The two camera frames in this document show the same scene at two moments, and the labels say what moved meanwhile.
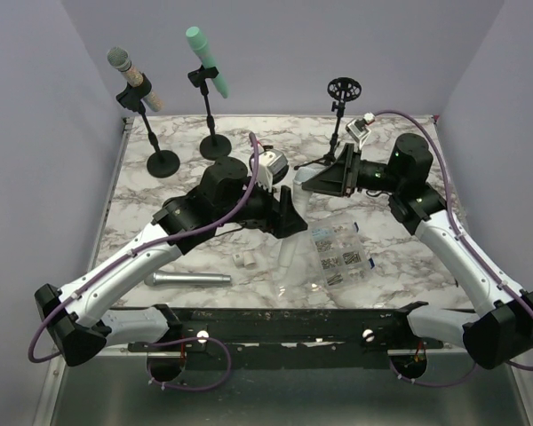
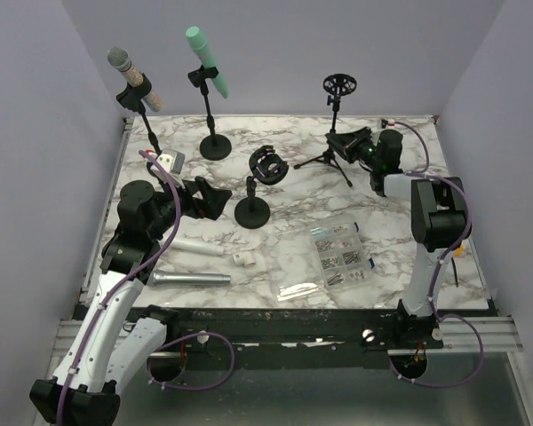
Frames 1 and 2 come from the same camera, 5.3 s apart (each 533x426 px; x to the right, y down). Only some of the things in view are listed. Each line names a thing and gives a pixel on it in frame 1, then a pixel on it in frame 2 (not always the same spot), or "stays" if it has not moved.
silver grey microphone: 171,278 stays
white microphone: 288,245 → 204,248
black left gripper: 280,217 → 213,200
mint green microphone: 200,45 stays
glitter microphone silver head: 120,59 stays
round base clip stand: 214,146 stays
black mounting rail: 287,337 stays
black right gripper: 340,177 → 346,145
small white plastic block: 244,259 stays
